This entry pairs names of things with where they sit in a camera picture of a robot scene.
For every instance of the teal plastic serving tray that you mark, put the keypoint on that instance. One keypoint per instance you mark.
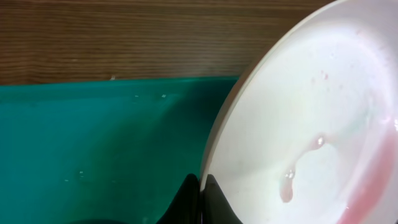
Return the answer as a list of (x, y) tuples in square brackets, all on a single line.
[(103, 151)]

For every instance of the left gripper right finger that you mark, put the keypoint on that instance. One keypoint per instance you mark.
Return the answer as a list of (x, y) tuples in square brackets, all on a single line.
[(215, 207)]

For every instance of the white plate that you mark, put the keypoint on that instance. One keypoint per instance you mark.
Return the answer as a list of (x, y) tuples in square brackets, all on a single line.
[(308, 134)]

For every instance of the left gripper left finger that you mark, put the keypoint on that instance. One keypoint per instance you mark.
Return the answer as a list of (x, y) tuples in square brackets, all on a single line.
[(184, 208)]

